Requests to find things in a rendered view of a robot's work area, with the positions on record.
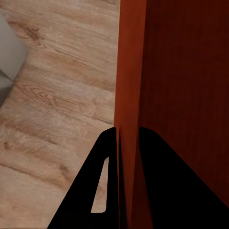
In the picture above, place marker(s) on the storage box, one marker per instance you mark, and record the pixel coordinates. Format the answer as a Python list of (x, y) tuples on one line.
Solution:
[(172, 78)]

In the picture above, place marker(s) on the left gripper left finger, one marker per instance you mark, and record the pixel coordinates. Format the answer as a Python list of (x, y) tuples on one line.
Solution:
[(75, 210)]

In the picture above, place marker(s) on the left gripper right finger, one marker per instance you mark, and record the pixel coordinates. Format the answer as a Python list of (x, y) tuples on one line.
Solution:
[(178, 198)]

